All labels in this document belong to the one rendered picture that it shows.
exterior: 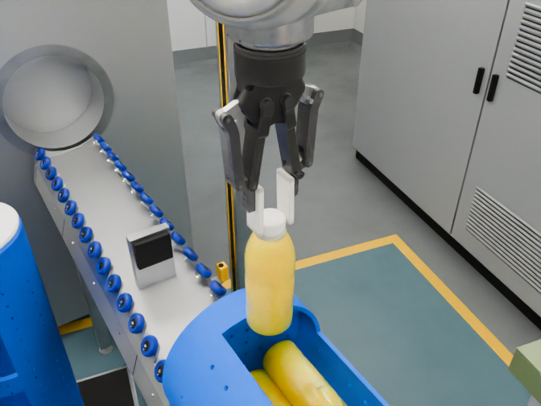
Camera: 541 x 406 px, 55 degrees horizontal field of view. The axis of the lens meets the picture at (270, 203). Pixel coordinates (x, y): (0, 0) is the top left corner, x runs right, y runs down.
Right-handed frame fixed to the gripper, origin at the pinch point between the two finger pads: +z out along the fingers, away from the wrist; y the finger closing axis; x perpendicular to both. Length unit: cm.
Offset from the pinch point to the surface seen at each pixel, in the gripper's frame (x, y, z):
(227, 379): 2.0, 8.7, 26.2
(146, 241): -50, 2, 39
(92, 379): -98, 18, 131
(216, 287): -37, -9, 49
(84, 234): -75, 11, 50
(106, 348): -122, 7, 145
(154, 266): -52, 1, 48
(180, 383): -5.0, 13.3, 31.5
